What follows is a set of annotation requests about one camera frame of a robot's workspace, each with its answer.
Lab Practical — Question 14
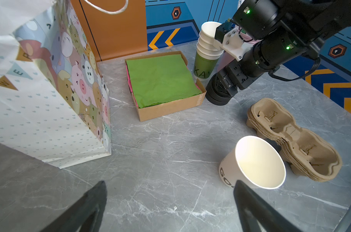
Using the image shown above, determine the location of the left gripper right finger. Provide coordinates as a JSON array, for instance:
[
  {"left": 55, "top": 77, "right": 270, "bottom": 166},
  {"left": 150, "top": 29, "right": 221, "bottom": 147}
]
[{"left": 233, "top": 180, "right": 300, "bottom": 232}]

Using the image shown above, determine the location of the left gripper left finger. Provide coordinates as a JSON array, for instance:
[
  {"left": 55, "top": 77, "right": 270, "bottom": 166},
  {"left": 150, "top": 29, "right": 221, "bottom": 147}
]
[{"left": 42, "top": 181, "right": 108, "bottom": 232}]

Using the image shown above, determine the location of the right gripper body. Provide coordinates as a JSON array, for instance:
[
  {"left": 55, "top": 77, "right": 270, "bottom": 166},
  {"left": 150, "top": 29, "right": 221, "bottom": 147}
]
[{"left": 206, "top": 49, "right": 277, "bottom": 105}]

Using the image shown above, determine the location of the white paper coffee cup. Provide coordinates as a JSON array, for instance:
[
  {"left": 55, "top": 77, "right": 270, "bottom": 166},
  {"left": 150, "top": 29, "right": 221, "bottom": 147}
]
[{"left": 219, "top": 136, "right": 286, "bottom": 190}]

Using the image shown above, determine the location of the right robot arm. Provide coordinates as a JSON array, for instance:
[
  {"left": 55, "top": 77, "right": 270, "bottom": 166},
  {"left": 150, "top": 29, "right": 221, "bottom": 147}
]
[{"left": 205, "top": 0, "right": 351, "bottom": 105}]

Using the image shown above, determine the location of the pink straw holder cup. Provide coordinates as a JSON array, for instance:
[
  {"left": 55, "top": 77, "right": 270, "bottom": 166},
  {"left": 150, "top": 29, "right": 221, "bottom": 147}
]
[{"left": 217, "top": 26, "right": 258, "bottom": 71}]

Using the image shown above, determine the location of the stack of paper cups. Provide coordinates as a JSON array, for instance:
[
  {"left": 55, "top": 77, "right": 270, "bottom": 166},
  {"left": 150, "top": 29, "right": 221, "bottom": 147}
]
[{"left": 193, "top": 21, "right": 223, "bottom": 81}]

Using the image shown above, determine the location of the green paper napkin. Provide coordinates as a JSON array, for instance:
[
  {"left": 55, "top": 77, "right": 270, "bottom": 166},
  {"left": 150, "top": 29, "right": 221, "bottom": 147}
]
[{"left": 126, "top": 54, "right": 202, "bottom": 108}]

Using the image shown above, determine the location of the stack of pulp cup carriers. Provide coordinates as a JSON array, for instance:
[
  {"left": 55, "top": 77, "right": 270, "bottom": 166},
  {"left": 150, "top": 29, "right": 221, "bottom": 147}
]
[{"left": 247, "top": 98, "right": 343, "bottom": 182}]

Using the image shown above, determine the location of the cartoon animal paper gift bag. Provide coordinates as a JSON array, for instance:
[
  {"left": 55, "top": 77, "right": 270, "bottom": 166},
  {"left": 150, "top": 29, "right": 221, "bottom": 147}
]
[{"left": 0, "top": 1, "right": 111, "bottom": 169}]

